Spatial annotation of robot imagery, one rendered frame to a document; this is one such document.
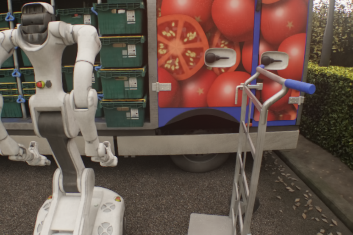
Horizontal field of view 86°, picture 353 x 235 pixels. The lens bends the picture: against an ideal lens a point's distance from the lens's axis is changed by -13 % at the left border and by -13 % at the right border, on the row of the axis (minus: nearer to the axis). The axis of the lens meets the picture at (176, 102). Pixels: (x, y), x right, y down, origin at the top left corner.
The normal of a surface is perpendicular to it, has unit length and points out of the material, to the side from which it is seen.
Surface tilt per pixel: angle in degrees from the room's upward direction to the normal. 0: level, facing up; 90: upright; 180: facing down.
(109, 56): 100
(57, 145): 110
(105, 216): 38
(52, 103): 81
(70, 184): 77
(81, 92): 83
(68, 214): 23
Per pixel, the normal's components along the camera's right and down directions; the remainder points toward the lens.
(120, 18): 0.05, 0.41
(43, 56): 0.58, 0.66
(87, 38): 0.11, -0.21
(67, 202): 0.04, -0.79
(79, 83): 0.08, 0.04
